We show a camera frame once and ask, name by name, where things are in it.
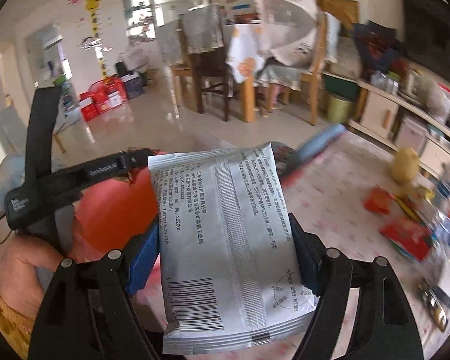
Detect white TV cabinet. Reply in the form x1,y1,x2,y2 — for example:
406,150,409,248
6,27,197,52
348,61,450,179

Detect silver foil snack packet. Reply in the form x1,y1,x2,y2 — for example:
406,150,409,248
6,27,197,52
148,144,318,355

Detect dining table with cloth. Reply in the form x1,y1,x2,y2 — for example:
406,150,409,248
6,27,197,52
224,20,320,124

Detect yellow pear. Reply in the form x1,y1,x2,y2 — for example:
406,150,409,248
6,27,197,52
390,148,419,185

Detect dark flower bouquet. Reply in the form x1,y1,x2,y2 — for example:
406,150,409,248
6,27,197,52
353,20,405,72

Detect light wooden chair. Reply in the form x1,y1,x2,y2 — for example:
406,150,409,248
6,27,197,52
257,10,341,125

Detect red boxes stack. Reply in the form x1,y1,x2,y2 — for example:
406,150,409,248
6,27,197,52
79,76,128,122

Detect white mesh food cover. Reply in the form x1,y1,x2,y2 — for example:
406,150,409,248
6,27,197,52
255,0,319,67

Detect orange small packet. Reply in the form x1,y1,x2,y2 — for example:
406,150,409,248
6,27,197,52
363,186,395,215

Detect pink storage box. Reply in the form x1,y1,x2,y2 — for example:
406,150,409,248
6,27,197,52
394,116,428,155

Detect green waste bin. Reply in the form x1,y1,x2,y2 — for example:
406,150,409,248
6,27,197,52
327,94,355,124

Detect person's left hand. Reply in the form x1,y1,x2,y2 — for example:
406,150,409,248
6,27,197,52
0,232,73,320

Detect black television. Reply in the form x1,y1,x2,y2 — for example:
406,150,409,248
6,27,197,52
402,0,450,82

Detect red flat packet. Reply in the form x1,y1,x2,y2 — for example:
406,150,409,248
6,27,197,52
379,217,433,263

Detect floral white tablecloth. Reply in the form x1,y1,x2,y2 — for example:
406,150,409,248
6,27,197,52
135,132,450,359

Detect dark wooden chair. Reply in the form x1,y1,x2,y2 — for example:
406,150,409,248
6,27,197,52
178,4,233,121

